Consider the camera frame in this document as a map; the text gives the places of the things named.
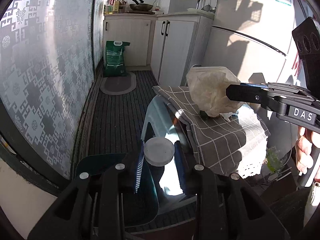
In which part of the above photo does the black frying pan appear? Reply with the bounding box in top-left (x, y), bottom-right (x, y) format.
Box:
top-left (130, 0), bottom-right (153, 11)

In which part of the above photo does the cooking oil bottle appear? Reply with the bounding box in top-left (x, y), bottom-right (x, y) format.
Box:
top-left (113, 0), bottom-right (121, 14)

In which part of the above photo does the green rice bag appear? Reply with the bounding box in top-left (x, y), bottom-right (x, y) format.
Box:
top-left (104, 41), bottom-right (130, 77)

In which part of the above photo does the frosted patterned sliding door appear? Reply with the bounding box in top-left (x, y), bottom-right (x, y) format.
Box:
top-left (1, 0), bottom-right (104, 178)

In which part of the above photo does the light blue plastic stool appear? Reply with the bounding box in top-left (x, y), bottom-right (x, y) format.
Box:
top-left (141, 95), bottom-right (192, 153)

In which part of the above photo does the white kitchen cabinet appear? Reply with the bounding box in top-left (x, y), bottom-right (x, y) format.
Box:
top-left (103, 8), bottom-right (214, 86)

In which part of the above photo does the white refrigerator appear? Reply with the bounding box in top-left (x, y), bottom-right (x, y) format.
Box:
top-left (202, 0), bottom-right (313, 86)

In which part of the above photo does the white plastic bag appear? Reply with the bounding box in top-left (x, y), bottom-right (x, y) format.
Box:
top-left (187, 67), bottom-right (244, 118)

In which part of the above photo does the person's right hand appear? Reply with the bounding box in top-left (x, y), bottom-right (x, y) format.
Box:
top-left (295, 126), bottom-right (320, 174)

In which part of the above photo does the grey checked tablecloth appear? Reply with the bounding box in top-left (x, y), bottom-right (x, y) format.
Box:
top-left (153, 86), bottom-right (270, 178)

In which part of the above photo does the grey oval floor mat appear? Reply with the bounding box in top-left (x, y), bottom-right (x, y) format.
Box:
top-left (100, 72), bottom-right (136, 95)

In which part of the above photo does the hanging metal ladle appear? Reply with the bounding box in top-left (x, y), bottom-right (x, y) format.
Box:
top-left (201, 0), bottom-right (212, 12)

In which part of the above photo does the white plastic bottle cap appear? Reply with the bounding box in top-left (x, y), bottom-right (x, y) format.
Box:
top-left (144, 137), bottom-right (175, 167)

